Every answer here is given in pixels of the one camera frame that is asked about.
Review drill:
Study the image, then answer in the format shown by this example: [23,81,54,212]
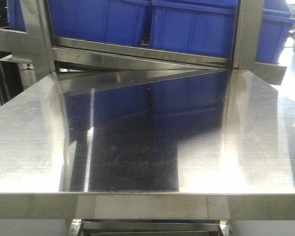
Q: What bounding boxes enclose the blue plastic bin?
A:
[149,0,237,58]
[6,0,26,31]
[48,0,151,46]
[256,0,295,64]

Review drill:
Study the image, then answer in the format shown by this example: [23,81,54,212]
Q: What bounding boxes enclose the blue plastic bin centre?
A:
[149,0,237,58]

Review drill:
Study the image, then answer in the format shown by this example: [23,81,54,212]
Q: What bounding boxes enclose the blue plastic bin far left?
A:
[6,0,26,31]

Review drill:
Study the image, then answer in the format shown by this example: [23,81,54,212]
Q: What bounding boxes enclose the stainless steel shelf rack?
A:
[0,0,286,85]

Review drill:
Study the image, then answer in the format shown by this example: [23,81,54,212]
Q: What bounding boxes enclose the blue plastic bin right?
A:
[256,0,295,64]

